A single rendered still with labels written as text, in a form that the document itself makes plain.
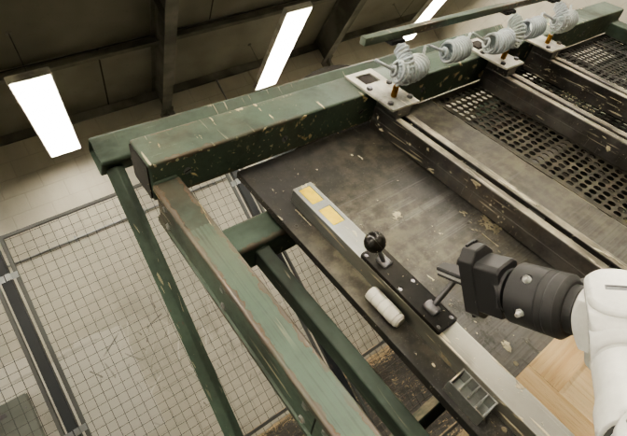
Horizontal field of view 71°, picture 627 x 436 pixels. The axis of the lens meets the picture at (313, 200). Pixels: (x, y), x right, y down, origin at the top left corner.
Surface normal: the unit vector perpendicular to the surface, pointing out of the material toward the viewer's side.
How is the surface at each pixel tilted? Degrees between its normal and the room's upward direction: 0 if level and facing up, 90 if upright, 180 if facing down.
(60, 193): 90
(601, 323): 53
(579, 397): 60
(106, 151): 90
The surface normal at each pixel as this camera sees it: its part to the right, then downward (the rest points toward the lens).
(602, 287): -0.16, -0.95
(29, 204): 0.33, -0.27
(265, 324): 0.12, -0.71
